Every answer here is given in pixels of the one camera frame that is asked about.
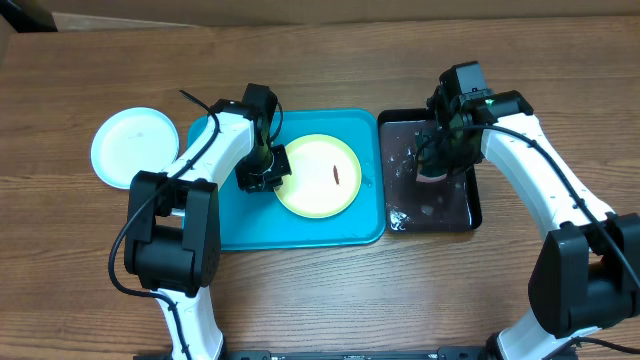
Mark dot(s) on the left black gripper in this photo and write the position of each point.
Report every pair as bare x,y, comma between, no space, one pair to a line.
246,181

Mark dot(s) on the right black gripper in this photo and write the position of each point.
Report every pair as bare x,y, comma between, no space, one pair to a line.
435,158

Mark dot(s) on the green orange sponge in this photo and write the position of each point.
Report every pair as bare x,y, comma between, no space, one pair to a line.
430,175

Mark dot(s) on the yellow plate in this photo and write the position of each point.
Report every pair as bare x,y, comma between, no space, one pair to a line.
325,177

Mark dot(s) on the light blue plate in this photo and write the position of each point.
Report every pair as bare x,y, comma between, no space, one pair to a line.
132,140

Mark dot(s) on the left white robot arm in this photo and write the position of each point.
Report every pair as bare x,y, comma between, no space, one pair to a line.
171,239

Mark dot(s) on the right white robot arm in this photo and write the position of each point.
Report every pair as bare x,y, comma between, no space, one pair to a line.
586,277

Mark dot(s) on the teal plastic tray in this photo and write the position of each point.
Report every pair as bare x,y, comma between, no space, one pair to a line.
258,221

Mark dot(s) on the black rectangular tray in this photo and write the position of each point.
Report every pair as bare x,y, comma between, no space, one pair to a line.
449,205

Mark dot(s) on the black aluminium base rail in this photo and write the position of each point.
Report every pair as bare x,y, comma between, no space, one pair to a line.
442,353

